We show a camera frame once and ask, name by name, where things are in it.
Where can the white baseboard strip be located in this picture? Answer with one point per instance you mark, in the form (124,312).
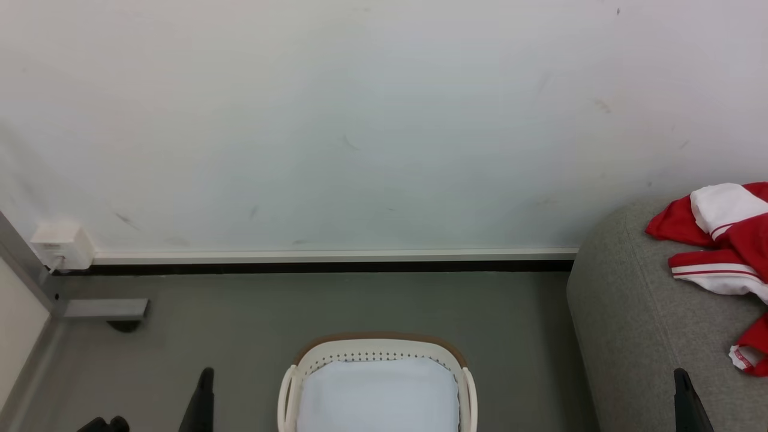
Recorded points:
(336,256)

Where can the white laundry basket brown rim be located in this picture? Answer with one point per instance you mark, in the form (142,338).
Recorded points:
(468,390)

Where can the black frame foot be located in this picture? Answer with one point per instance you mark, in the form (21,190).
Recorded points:
(125,326)

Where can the white wall socket box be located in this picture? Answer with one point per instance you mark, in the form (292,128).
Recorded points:
(63,243)

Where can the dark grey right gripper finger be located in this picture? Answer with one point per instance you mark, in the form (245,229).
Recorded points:
(689,405)

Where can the red and white jersey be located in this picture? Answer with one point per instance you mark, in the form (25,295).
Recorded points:
(732,240)

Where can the grey metal frame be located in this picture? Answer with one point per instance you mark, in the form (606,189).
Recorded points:
(105,308)

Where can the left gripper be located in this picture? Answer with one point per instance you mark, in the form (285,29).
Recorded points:
(105,425)

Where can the grey fabric sofa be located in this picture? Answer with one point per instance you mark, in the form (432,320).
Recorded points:
(648,336)

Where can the white furniture panel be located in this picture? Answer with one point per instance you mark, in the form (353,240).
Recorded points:
(18,330)

